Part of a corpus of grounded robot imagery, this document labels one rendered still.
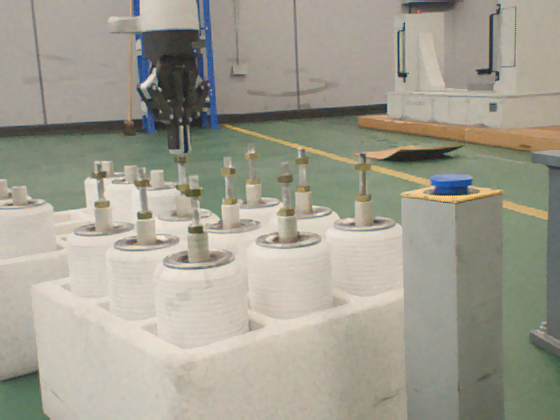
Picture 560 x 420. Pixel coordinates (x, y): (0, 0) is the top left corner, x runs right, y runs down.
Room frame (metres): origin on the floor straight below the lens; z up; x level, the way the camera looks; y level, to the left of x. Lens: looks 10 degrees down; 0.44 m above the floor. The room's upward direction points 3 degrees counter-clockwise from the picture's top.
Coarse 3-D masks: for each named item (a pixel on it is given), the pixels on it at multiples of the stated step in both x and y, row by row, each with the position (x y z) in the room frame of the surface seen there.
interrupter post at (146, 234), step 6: (138, 222) 0.85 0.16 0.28; (144, 222) 0.84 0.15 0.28; (150, 222) 0.85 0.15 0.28; (138, 228) 0.85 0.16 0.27; (144, 228) 0.84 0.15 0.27; (150, 228) 0.85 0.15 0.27; (138, 234) 0.85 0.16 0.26; (144, 234) 0.84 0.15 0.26; (150, 234) 0.85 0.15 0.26; (138, 240) 0.85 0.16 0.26; (144, 240) 0.84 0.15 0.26; (150, 240) 0.85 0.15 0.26
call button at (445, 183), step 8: (440, 176) 0.73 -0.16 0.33; (448, 176) 0.73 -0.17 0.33; (456, 176) 0.73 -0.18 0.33; (464, 176) 0.73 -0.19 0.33; (432, 184) 0.73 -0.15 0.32; (440, 184) 0.72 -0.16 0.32; (448, 184) 0.72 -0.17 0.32; (456, 184) 0.71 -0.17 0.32; (464, 184) 0.72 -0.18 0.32; (440, 192) 0.72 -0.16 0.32; (448, 192) 0.72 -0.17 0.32; (456, 192) 0.72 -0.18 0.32
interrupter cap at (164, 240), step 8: (120, 240) 0.86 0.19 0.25; (128, 240) 0.86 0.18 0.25; (136, 240) 0.87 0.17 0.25; (160, 240) 0.87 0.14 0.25; (168, 240) 0.85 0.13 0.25; (176, 240) 0.85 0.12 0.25; (120, 248) 0.83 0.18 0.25; (128, 248) 0.82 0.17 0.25; (136, 248) 0.82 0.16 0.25; (144, 248) 0.82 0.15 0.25; (152, 248) 0.82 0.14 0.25; (160, 248) 0.82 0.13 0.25
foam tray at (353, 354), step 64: (64, 320) 0.87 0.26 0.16; (256, 320) 0.77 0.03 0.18; (320, 320) 0.76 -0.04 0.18; (384, 320) 0.81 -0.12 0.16; (64, 384) 0.89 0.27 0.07; (128, 384) 0.74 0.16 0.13; (192, 384) 0.66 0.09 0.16; (256, 384) 0.70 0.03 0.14; (320, 384) 0.75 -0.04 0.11; (384, 384) 0.81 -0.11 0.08
